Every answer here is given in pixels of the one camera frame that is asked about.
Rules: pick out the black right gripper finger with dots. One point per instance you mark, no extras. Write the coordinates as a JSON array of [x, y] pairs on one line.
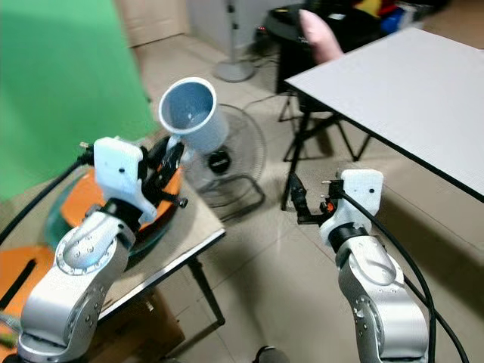
[[293, 193], [305, 198]]

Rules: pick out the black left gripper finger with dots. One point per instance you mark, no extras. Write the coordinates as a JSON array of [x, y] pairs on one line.
[[174, 160], [153, 160]]

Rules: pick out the blue-grey plastic cup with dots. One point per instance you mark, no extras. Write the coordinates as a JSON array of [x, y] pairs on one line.
[[197, 113]]

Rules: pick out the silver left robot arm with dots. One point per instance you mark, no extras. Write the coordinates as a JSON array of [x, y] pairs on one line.
[[72, 272]]

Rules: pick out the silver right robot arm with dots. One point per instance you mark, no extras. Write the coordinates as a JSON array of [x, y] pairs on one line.
[[378, 287]]

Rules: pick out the white floor fan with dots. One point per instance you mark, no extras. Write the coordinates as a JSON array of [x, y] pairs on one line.
[[242, 151]]

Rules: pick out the orange plate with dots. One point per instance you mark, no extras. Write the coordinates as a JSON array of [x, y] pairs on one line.
[[85, 200]]

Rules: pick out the teal glass plate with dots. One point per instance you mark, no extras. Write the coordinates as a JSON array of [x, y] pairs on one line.
[[57, 223]]

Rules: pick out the green backdrop screen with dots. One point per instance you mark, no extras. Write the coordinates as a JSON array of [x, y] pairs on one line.
[[68, 83]]

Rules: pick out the brown cardboard box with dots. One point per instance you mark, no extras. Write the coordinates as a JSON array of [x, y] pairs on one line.
[[144, 325]]

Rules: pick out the white table with black legs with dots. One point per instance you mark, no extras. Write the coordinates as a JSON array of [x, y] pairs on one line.
[[401, 98]]

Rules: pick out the beige door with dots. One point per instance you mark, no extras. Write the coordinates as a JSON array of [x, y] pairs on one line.
[[151, 21]]

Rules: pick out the black chair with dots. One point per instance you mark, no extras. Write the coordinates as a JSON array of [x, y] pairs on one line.
[[287, 45]]

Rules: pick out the orange placemat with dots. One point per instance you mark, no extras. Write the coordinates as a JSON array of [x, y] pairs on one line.
[[19, 265]]

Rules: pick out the black robot foot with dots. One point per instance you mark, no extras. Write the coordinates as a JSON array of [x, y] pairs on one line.
[[272, 355]]

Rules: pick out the black flat strip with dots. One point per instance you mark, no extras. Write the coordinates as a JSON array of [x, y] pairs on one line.
[[21, 281]]

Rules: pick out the metal cutlery piece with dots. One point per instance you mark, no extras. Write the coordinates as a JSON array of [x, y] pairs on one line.
[[9, 324]]

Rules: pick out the colourful plastic items pile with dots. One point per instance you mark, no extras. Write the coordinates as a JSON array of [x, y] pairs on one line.
[[386, 13]]

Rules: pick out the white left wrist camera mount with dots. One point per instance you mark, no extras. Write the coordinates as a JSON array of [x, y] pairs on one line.
[[117, 170]]

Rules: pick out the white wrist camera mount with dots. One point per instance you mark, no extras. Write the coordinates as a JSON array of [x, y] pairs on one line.
[[117, 170], [361, 198]]

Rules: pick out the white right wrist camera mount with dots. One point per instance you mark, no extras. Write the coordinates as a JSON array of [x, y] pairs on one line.
[[361, 198]]

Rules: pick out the white pedestal stand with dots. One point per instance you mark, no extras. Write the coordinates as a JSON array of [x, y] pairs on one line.
[[234, 69]]

